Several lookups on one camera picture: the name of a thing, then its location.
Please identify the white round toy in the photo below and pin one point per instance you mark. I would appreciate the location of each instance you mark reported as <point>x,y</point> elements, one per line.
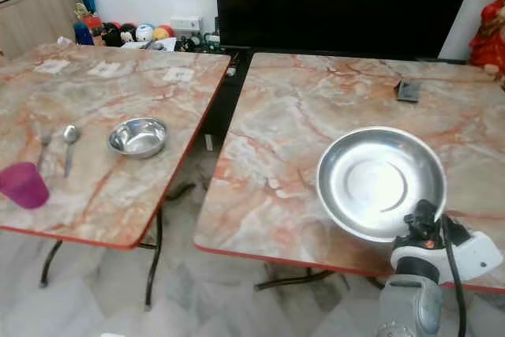
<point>144,32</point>

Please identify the blue toy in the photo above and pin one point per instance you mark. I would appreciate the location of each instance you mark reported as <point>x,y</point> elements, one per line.
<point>83,33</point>

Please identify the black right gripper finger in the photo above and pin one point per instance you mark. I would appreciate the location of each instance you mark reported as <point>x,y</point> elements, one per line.
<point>426,211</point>

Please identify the orange round toy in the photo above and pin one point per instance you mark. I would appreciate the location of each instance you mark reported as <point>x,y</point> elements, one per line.
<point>163,32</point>

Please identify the marble pattern folding table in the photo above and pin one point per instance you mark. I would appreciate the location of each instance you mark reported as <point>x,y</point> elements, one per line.
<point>126,195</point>
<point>268,155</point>

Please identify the black television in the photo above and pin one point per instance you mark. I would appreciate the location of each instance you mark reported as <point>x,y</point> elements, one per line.
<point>347,5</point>

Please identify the white wall socket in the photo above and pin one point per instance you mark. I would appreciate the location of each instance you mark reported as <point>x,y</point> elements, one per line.
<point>186,25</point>

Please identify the purple plastic cup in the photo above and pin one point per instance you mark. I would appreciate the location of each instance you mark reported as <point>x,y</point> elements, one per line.
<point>25,187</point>

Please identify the light wooden cabinet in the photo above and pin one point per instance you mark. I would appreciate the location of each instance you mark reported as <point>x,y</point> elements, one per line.
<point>39,13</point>

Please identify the small steel bowl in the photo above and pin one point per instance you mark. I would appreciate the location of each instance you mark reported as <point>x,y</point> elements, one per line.
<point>138,138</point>

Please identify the steel spoon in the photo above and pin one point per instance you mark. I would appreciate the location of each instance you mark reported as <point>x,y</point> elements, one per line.
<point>71,135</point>

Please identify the large steel plate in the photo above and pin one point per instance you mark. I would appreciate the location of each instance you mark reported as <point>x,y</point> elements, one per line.
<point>379,183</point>

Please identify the red figurine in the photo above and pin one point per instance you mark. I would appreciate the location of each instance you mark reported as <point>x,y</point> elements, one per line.
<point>489,33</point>

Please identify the small dark square coaster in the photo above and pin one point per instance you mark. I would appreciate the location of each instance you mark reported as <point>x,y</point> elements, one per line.
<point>409,91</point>

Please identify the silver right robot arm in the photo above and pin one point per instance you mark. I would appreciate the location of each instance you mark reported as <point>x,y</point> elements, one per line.
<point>410,305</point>

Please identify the white paper label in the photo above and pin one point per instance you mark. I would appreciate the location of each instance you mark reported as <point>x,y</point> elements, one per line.
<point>51,67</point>
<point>178,75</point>

